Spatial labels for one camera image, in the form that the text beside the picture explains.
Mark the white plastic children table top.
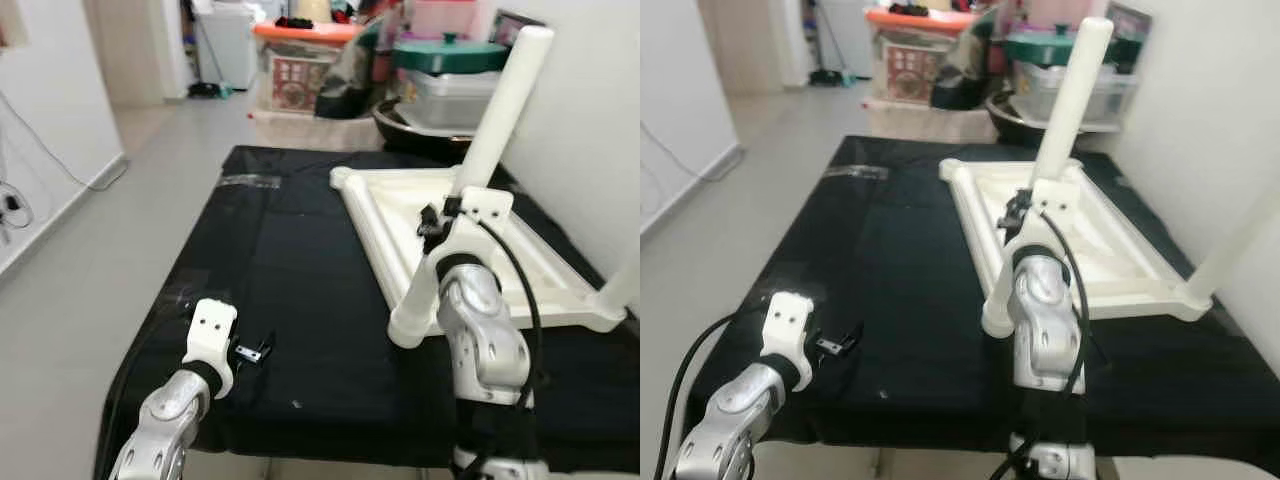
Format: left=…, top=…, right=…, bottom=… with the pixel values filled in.
left=940, top=158, right=1216, bottom=336
left=330, top=165, right=629, bottom=336

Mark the black tablecloth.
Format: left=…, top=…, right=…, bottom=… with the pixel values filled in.
left=95, top=145, right=640, bottom=476
left=685, top=135, right=1280, bottom=461

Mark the black wok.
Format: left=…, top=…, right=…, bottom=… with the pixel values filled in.
left=372, top=100, right=481, bottom=151
left=985, top=92, right=1051, bottom=146

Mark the clear tape patch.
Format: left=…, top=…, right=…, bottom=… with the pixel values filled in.
left=165, top=275, right=216, bottom=316

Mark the clear plastic storage box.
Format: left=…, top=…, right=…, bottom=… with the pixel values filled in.
left=400, top=68, right=501, bottom=131
left=1015, top=62, right=1136, bottom=126

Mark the beige low platform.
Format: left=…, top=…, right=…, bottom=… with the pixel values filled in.
left=250, top=108, right=386, bottom=151
left=865, top=98, right=991, bottom=141

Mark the black plastic bag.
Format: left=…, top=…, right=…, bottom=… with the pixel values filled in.
left=315, top=20, right=401, bottom=121
left=930, top=10, right=1001, bottom=111

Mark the green pot lid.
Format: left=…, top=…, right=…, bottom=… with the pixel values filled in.
left=1005, top=28, right=1076, bottom=69
left=392, top=33, right=511, bottom=76

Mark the storage box with orange lid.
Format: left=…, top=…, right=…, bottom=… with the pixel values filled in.
left=865, top=8, right=976, bottom=103
left=252, top=18, right=361, bottom=113

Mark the black floor mop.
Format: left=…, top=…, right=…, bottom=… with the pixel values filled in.
left=188, top=0, right=233, bottom=99
left=808, top=0, right=856, bottom=89

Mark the white appliance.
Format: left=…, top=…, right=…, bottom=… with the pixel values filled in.
left=195, top=0, right=261, bottom=91
left=815, top=0, right=871, bottom=81

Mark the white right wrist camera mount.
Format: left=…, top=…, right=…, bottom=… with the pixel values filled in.
left=425, top=187, right=514, bottom=291
left=990, top=178, right=1083, bottom=281

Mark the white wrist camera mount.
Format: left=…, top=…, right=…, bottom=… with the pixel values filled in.
left=185, top=298, right=239, bottom=399
left=760, top=292, right=816, bottom=391
left=990, top=178, right=1083, bottom=281
left=425, top=187, right=514, bottom=291

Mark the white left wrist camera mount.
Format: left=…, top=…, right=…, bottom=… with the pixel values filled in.
left=185, top=298, right=239, bottom=399
left=760, top=292, right=816, bottom=391

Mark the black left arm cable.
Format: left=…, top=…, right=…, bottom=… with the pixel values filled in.
left=655, top=312, right=746, bottom=480

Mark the black wall cable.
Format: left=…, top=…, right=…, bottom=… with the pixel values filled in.
left=0, top=90, right=126, bottom=241
left=640, top=125, right=746, bottom=186

